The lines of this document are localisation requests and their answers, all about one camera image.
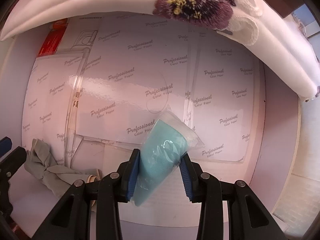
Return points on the red booklet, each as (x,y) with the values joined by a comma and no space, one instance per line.
(54,37)

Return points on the teal cloth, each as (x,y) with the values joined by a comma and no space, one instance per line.
(161,153)

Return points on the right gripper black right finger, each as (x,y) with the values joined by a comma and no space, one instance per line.
(248,218)

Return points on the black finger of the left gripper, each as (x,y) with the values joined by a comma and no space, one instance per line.
(9,166)

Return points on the blue grey pink-trimmed garment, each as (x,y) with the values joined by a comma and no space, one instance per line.
(57,178)

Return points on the clear plastic paper sleeve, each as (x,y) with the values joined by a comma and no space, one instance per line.
(141,65)

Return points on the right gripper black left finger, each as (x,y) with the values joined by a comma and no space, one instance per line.
(70,217)

